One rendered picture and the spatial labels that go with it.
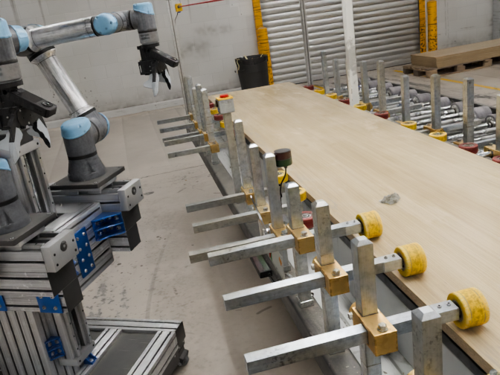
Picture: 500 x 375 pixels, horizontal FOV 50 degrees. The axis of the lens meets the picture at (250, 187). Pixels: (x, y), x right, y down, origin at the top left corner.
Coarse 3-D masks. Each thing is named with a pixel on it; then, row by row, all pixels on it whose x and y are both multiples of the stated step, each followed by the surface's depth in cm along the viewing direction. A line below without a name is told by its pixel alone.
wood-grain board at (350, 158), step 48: (240, 96) 433; (288, 96) 404; (288, 144) 276; (336, 144) 264; (384, 144) 253; (432, 144) 243; (336, 192) 203; (384, 192) 197; (432, 192) 190; (480, 192) 185; (384, 240) 161; (432, 240) 156; (480, 240) 152; (432, 288) 133; (480, 288) 130; (480, 336) 113
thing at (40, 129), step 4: (36, 124) 143; (40, 124) 145; (32, 128) 146; (36, 128) 143; (40, 128) 145; (44, 128) 146; (28, 132) 148; (32, 132) 148; (36, 132) 147; (40, 132) 146; (44, 132) 146; (36, 136) 149; (40, 136) 147; (44, 136) 146; (48, 136) 148; (44, 140) 148; (48, 140) 148; (48, 144) 149
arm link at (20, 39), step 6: (12, 30) 147; (18, 30) 149; (24, 30) 151; (12, 36) 146; (18, 36) 148; (24, 36) 150; (18, 42) 148; (24, 42) 150; (18, 48) 149; (24, 48) 152
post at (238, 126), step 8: (240, 120) 225; (240, 128) 225; (240, 136) 226; (240, 144) 227; (240, 152) 228; (240, 160) 229; (248, 160) 230; (240, 168) 232; (248, 168) 231; (248, 176) 232; (248, 184) 233; (248, 208) 237
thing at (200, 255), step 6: (312, 228) 186; (270, 234) 185; (240, 240) 184; (246, 240) 183; (252, 240) 183; (258, 240) 182; (216, 246) 182; (222, 246) 182; (228, 246) 181; (234, 246) 181; (192, 252) 180; (198, 252) 180; (204, 252) 179; (192, 258) 179; (198, 258) 179; (204, 258) 180
